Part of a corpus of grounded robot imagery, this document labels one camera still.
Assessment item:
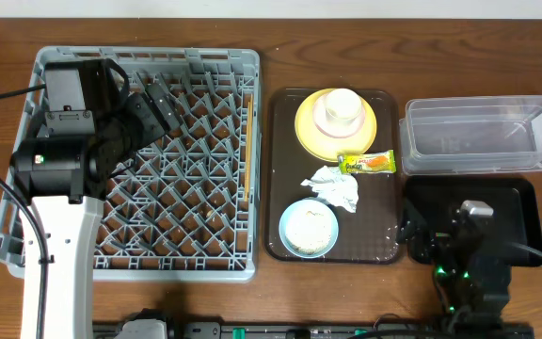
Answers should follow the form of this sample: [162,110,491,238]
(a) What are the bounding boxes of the light blue rice bowl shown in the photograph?
[279,198,339,259]

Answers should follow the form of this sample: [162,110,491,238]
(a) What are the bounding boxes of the wooden chopstick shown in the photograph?
[244,98,253,202]
[245,99,254,202]

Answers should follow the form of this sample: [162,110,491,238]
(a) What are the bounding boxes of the yellow pandan cake wrapper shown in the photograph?
[338,150,396,174]

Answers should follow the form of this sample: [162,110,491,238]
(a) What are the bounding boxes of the black plastic tray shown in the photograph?
[404,176,542,252]

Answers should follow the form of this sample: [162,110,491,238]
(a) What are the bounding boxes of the cream plastic cup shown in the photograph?
[324,89,361,125]

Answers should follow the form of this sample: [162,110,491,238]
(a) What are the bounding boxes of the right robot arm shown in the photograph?
[396,200,511,335]

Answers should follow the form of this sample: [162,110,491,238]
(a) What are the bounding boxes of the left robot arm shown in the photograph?
[10,58,180,338]

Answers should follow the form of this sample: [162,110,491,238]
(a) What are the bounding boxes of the pink plastic bowl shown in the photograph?
[312,89,366,138]

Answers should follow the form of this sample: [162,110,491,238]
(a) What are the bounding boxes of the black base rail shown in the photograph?
[92,321,535,339]

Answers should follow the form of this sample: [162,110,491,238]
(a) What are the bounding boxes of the clear plastic bin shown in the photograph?
[399,95,542,176]

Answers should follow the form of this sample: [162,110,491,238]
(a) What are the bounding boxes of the white tissue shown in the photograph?
[300,166,359,214]

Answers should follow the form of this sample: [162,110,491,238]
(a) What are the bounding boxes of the grey dishwasher rack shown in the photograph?
[0,45,262,283]

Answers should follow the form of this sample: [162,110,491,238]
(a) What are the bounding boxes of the dark brown serving tray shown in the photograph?
[263,89,401,265]

